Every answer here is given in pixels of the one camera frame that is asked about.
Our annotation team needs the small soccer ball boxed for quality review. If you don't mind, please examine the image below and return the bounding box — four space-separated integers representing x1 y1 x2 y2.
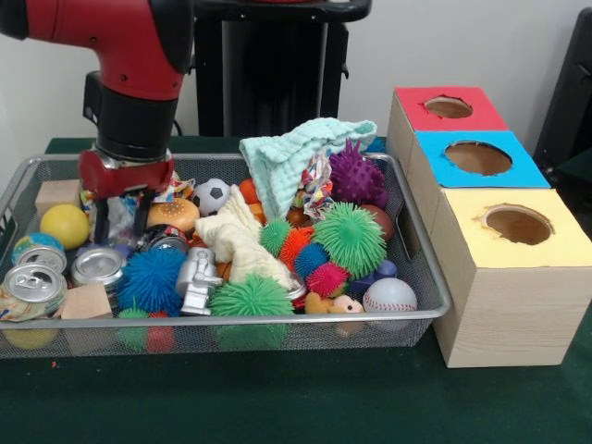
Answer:
191 178 231 217

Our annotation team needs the mint green cloth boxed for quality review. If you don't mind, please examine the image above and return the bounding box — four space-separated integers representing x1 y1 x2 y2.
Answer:
239 117 378 218

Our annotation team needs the silver toy robot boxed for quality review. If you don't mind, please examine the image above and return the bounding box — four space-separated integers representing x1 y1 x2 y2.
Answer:
176 247 226 318

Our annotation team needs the black chair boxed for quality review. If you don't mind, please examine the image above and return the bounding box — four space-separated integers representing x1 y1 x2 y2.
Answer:
531 6 592 195

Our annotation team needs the wooden box with three holes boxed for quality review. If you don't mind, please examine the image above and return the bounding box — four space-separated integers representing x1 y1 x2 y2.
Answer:
386 85 592 370

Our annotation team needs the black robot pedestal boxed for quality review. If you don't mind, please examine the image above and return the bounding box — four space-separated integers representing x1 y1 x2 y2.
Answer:
191 0 374 138

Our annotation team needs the crushed clear plastic bottle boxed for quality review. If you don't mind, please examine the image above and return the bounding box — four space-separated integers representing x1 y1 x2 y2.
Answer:
108 196 140 244

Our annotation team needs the white baseball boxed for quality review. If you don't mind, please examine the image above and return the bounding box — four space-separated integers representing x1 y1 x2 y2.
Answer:
363 277 419 330

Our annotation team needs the large green spiky ball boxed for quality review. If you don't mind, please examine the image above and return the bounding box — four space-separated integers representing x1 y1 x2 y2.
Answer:
313 201 388 278

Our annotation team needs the cream cloth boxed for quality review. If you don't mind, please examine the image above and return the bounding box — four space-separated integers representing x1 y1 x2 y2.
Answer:
193 183 302 286

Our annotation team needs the dark green tablecloth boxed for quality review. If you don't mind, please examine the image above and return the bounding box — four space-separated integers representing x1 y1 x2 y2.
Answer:
0 136 592 444

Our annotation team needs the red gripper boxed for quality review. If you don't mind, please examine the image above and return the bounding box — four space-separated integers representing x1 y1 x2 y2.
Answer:
77 147 176 245

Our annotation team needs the silver mesh bin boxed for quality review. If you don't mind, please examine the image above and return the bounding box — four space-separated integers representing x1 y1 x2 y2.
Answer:
0 152 453 360

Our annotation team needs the purple spiky ball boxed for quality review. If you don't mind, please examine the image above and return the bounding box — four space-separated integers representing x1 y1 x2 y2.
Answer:
327 137 389 209

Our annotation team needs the wooden cube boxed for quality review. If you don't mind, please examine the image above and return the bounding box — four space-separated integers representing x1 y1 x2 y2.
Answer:
35 179 83 218
59 282 115 320

